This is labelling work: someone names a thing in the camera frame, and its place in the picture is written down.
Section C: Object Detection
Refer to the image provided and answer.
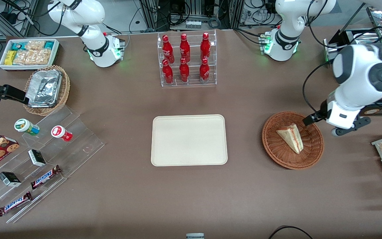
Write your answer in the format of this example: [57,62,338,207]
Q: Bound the triangular sandwich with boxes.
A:
[276,123,304,154]

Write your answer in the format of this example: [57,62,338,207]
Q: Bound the light wicker basket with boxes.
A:
[24,65,71,116]

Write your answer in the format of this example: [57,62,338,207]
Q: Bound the brown wicker basket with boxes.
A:
[262,111,324,170]

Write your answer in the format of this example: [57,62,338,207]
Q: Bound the beige plastic tray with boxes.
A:
[151,115,228,166]

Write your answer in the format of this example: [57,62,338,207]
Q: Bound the stacked aluminium foil trays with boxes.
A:
[26,69,62,108]

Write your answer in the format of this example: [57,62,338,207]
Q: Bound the green lid snack cup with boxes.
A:
[14,119,40,136]

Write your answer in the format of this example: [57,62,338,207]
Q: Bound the yellow snack pack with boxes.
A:
[5,50,18,66]

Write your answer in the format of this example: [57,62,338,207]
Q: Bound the clear cookie bag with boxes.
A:
[13,49,51,66]
[25,40,46,51]

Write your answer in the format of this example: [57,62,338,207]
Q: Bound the white snack bin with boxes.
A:
[0,39,60,71]

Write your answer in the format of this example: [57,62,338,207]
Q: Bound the red lid snack cup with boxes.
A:
[51,125,73,142]

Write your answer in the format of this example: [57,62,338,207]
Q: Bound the small black carton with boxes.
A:
[0,172,22,187]
[28,149,46,167]

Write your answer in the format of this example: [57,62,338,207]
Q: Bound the black hot food warmer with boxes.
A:
[323,6,382,117]

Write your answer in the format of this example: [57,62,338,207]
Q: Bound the clear acrylic stepped stand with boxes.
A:
[0,105,105,224]

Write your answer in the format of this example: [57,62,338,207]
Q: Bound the snickers bar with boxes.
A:
[31,165,62,190]
[0,192,32,217]

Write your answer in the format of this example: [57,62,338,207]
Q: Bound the red cola bottle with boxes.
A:
[179,58,190,83]
[200,32,211,61]
[162,35,175,64]
[162,60,174,84]
[180,33,191,63]
[199,58,210,82]

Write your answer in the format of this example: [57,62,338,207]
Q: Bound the clear acrylic bottle rack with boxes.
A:
[157,30,217,88]

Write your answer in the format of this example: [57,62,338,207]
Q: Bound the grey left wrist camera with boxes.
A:
[331,116,371,137]

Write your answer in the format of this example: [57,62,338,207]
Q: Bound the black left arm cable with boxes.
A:
[302,60,336,115]

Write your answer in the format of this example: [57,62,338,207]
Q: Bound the black table edge cable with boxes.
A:
[268,225,314,239]

